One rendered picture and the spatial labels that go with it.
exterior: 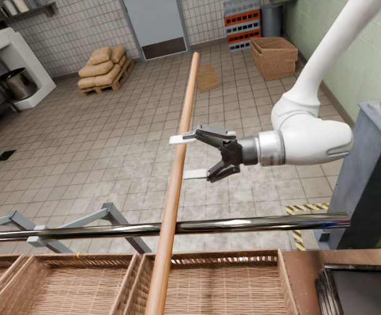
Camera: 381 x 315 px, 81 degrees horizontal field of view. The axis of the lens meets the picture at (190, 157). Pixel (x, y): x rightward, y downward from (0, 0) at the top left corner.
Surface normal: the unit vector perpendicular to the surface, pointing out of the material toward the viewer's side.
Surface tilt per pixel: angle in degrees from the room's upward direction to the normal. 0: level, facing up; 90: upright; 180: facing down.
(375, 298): 0
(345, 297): 0
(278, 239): 0
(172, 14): 90
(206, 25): 90
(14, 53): 90
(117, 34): 90
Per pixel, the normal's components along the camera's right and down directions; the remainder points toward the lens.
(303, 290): -0.23, -0.70
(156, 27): -0.07, 0.70
